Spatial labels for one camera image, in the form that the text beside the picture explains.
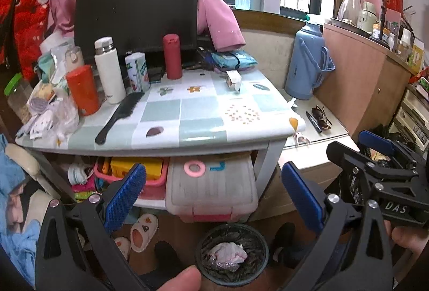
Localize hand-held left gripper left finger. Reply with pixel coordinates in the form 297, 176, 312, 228
35, 163, 148, 291

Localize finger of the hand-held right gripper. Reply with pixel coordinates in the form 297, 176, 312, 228
326, 141, 419, 179
358, 130, 429, 171

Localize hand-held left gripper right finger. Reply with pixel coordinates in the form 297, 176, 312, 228
282, 162, 393, 291

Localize black trash bin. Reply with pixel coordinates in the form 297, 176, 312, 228
196, 223, 269, 285

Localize small white pink box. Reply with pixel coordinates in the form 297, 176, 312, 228
225, 70, 242, 92

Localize person's right hand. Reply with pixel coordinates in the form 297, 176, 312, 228
384, 219, 429, 260

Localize person's left hand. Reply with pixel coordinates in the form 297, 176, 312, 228
157, 265, 202, 291

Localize low side cabinet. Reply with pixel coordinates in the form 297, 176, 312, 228
250, 97, 359, 221

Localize pink plastic basket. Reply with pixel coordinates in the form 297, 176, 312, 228
94, 157, 170, 200

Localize dark sunglasses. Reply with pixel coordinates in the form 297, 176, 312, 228
312, 105, 332, 131

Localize cream animal slipper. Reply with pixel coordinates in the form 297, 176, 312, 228
114, 237, 131, 261
130, 213, 159, 252

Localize black pen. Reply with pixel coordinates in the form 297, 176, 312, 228
305, 110, 323, 134

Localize yellow box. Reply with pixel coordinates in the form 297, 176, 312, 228
110, 158, 165, 181

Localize white table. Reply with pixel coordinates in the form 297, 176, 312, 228
15, 69, 306, 221

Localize white drawer unit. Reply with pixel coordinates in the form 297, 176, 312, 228
389, 76, 429, 147

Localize wooden cabinet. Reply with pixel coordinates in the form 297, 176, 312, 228
313, 23, 419, 141

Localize black comb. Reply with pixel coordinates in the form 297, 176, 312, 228
95, 91, 145, 145

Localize clear plastic storage box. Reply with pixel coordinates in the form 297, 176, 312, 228
166, 155, 258, 223

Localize clear plastic bag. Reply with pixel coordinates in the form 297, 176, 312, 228
50, 98, 81, 141

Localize blue thermos jug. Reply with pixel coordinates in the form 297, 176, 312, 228
285, 14, 336, 100

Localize orange-red tumbler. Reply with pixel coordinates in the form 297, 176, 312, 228
66, 65, 101, 116

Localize blue blanket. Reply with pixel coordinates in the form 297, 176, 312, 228
0, 133, 42, 288

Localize patterned table cover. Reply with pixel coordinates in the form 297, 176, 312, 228
15, 69, 306, 154

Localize pale green kettle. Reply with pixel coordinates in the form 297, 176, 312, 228
360, 1, 379, 33

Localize lavender pouch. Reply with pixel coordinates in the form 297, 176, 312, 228
29, 98, 47, 115

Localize white steel thermos bottle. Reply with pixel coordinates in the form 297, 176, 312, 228
94, 37, 127, 104

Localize printed cylindrical can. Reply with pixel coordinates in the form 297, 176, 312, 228
125, 52, 151, 93

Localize glass pitcher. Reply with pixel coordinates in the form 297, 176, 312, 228
337, 0, 363, 27

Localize blue wipes pack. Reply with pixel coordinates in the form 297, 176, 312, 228
212, 50, 258, 70

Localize clear jar with green lid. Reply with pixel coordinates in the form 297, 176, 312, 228
4, 73, 34, 124

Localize small beige bottle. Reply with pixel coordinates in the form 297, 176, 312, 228
64, 46, 85, 73

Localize small red bottle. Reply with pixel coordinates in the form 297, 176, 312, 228
163, 34, 183, 80

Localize green white wipes packs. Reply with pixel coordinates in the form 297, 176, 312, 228
38, 43, 72, 84

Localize white box with dark lid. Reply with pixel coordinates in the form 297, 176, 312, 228
260, 0, 281, 14

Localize black computer monitor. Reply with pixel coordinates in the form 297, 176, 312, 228
74, 0, 199, 65

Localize red jacket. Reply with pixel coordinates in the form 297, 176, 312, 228
0, 0, 51, 73

